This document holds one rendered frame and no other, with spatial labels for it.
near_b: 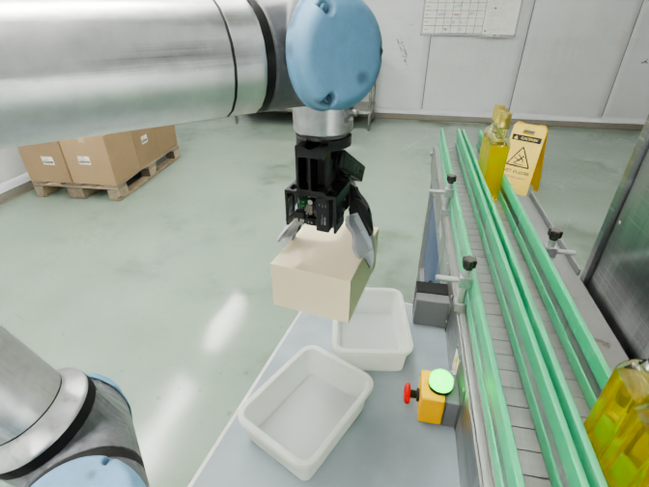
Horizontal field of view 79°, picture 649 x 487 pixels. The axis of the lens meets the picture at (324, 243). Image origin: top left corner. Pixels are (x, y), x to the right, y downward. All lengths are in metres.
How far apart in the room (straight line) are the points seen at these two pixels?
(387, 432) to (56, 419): 0.56
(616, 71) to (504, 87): 1.33
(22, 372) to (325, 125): 0.40
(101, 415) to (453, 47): 5.92
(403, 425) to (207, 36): 0.74
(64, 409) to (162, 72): 0.37
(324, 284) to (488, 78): 5.79
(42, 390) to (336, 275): 0.35
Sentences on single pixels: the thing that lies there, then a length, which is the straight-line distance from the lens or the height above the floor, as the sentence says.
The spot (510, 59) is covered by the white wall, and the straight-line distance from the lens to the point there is 6.24.
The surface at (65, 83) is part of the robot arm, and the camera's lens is 0.25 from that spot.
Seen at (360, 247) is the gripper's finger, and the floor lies 1.15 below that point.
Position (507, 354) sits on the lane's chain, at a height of 0.88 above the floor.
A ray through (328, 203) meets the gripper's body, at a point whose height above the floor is 1.23.
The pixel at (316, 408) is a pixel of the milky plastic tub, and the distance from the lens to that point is 0.85.
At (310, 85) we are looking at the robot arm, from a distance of 0.28.
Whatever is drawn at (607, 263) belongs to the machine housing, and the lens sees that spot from 1.06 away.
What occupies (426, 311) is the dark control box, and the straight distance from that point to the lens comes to 1.01.
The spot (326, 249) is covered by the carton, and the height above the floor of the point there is 1.13.
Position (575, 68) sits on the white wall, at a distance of 6.47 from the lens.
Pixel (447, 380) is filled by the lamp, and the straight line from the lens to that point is 0.80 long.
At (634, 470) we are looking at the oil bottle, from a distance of 0.59.
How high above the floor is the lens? 1.44
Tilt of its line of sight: 31 degrees down
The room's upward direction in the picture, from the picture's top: straight up
